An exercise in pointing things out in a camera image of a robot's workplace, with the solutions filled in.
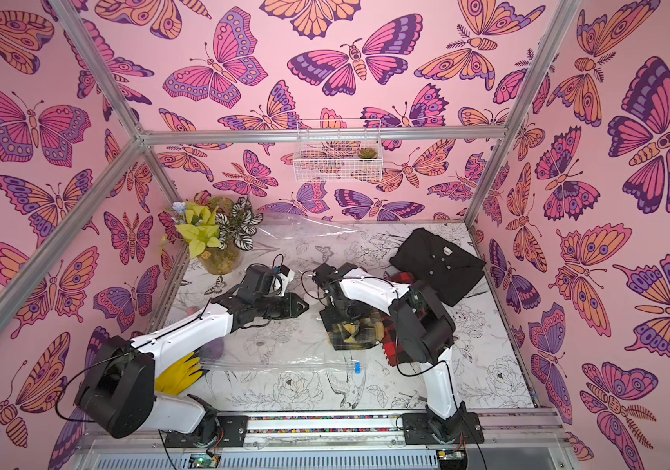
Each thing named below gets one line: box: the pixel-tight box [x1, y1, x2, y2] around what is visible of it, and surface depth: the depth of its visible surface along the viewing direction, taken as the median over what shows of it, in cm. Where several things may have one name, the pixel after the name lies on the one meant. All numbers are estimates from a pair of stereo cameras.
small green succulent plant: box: [357, 146, 378, 159], surface depth 94 cm
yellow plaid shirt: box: [328, 310, 385, 351], surface depth 87 cm
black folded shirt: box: [389, 227, 487, 307], surface depth 109 cm
